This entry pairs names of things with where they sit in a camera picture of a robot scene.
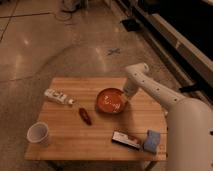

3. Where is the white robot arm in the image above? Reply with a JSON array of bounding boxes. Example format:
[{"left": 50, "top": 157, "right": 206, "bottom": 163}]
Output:
[{"left": 123, "top": 63, "right": 213, "bottom": 171}]

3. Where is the red chili pepper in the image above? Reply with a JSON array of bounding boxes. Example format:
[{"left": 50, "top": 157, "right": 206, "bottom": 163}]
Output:
[{"left": 79, "top": 108, "right": 92, "bottom": 125}]

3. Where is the blue sponge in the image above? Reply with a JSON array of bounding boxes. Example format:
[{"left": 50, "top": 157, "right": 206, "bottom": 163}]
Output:
[{"left": 143, "top": 130, "right": 161, "bottom": 154}]

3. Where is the dark snack box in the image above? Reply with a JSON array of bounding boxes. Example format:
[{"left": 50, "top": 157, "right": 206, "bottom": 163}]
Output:
[{"left": 111, "top": 131, "right": 141, "bottom": 150}]

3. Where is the orange ceramic bowl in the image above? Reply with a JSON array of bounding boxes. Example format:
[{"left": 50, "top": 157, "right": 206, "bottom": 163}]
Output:
[{"left": 96, "top": 88, "right": 127, "bottom": 114}]

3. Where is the white paper cup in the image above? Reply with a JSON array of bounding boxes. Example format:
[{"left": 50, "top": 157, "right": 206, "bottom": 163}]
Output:
[{"left": 27, "top": 122, "right": 50, "bottom": 147}]

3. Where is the wooden table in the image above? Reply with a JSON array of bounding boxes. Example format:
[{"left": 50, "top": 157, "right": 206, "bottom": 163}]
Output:
[{"left": 25, "top": 78, "right": 167, "bottom": 161}]

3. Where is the black floor object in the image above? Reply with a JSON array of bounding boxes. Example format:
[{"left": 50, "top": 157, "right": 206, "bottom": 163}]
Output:
[{"left": 121, "top": 19, "right": 140, "bottom": 32}]

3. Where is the white plastic bottle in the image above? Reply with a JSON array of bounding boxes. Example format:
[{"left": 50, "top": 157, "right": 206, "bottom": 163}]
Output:
[{"left": 44, "top": 89, "right": 75, "bottom": 105}]

